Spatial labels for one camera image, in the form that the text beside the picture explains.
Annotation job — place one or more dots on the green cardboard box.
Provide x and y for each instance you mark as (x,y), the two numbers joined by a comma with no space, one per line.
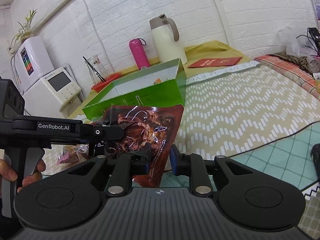
(138,89)

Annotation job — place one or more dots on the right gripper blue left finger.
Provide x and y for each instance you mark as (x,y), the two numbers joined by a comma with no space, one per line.
(123,170)

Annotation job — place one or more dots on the red plastic basket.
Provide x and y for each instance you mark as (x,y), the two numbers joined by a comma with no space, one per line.
(101,85)

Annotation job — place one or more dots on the pink edged cookie bag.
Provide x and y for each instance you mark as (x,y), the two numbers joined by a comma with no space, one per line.
(71,154)

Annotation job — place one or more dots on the white water purifier unit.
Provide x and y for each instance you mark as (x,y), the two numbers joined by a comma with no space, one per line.
(32,62)

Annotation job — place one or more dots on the cream thermos jug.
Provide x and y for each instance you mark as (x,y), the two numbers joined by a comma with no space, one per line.
(166,39)

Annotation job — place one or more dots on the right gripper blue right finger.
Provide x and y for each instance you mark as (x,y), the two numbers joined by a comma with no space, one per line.
(192,166)

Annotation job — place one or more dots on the potted green plant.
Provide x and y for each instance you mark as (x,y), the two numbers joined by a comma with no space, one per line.
(25,29)

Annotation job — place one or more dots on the red envelope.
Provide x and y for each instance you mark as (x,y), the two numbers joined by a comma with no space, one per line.
(216,62)

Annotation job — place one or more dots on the clear glass carafe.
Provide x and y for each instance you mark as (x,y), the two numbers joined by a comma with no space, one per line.
(95,61)

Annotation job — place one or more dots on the person's left hand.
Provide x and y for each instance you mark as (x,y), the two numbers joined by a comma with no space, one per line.
(9,174)

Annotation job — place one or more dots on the dark brown snack bag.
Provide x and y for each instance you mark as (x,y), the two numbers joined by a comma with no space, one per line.
(149,131)

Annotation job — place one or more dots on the patterned tablecloth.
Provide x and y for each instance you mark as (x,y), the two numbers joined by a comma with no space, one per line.
(263,113)

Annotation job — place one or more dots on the white water dispenser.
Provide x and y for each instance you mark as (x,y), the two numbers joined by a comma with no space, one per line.
(54,95)

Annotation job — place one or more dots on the pink thermos bottle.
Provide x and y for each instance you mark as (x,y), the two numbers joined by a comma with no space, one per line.
(137,49)

